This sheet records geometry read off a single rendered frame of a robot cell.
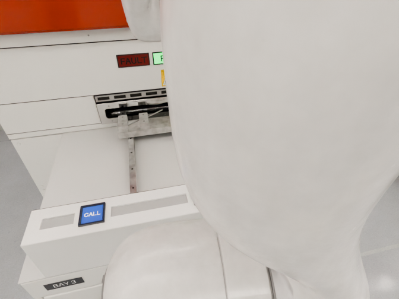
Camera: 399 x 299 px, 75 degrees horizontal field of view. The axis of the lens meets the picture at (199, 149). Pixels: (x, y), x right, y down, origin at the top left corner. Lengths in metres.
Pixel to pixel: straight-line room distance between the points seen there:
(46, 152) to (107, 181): 0.45
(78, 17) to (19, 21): 0.17
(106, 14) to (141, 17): 0.55
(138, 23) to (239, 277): 0.35
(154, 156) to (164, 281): 0.79
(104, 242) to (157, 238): 0.43
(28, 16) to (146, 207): 0.67
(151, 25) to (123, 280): 0.35
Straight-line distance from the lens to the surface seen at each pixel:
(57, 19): 0.99
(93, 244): 0.67
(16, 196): 2.33
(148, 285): 0.22
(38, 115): 1.20
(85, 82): 1.10
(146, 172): 0.93
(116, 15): 0.96
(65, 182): 0.98
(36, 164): 1.36
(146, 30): 0.45
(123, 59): 1.05
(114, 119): 1.15
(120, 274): 0.24
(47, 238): 0.66
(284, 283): 0.23
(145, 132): 1.04
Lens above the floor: 1.45
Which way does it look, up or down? 39 degrees down
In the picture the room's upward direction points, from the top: straight up
